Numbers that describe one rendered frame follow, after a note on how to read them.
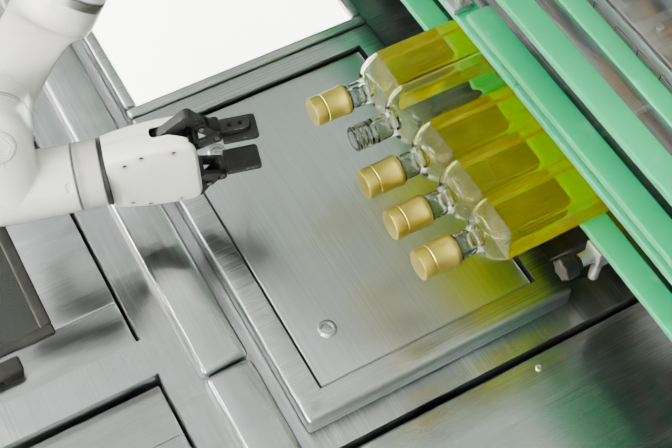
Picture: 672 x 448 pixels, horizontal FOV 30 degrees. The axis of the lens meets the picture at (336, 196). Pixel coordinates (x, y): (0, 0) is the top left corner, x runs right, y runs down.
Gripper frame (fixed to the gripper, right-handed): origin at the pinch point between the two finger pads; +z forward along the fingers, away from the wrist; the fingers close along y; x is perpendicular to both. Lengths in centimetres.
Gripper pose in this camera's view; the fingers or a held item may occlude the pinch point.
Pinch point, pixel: (241, 143)
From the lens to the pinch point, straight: 139.5
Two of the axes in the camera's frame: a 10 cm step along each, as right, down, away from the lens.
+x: -2.4, -7.9, 5.6
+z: 9.7, -2.0, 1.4
